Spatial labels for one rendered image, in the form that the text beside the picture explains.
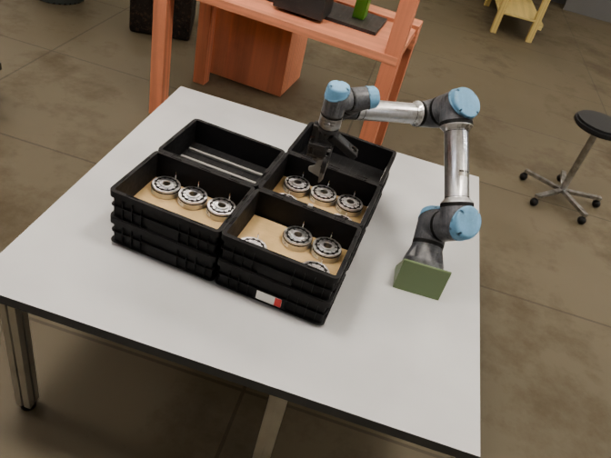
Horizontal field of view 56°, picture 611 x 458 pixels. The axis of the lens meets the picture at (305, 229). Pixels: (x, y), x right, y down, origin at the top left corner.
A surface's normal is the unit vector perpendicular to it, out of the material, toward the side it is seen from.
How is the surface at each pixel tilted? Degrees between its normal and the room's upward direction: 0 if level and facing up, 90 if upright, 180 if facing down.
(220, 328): 0
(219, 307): 0
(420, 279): 90
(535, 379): 0
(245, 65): 90
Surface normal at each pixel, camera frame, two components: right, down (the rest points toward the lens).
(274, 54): -0.32, 0.54
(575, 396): 0.20, -0.76
